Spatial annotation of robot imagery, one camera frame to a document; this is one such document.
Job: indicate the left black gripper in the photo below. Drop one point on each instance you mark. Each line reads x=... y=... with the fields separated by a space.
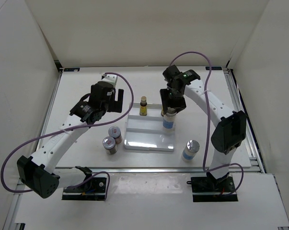
x=118 y=103

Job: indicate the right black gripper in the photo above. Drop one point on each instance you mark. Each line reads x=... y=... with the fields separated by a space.
x=164 y=94

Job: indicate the blue label jar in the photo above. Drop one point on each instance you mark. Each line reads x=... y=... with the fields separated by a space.
x=190 y=150
x=169 y=122

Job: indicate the blue label jar front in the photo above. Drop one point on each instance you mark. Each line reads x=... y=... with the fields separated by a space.
x=190 y=150

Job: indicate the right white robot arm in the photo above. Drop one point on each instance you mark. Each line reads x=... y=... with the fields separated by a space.
x=230 y=126

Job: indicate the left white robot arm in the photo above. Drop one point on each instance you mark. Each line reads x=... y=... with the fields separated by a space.
x=37 y=170

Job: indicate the red lid spice jar rear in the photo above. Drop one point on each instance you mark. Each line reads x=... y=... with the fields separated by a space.
x=115 y=133

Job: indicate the red lid spice jar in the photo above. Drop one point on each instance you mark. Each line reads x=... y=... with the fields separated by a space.
x=115 y=133
x=109 y=145

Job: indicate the red lid spice jar front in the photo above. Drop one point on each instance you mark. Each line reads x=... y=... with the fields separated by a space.
x=109 y=145

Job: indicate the white divided tray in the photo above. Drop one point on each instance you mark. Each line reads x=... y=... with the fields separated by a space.
x=146 y=133

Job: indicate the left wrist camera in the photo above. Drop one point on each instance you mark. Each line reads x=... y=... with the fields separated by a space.
x=110 y=78

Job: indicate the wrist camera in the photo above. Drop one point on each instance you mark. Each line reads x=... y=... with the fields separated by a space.
x=110 y=78
x=170 y=73

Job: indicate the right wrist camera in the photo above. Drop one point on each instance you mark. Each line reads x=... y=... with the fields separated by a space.
x=170 y=73

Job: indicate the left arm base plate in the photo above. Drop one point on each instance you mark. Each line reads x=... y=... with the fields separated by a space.
x=94 y=190

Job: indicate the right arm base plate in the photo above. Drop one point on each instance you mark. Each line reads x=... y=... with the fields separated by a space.
x=203 y=190

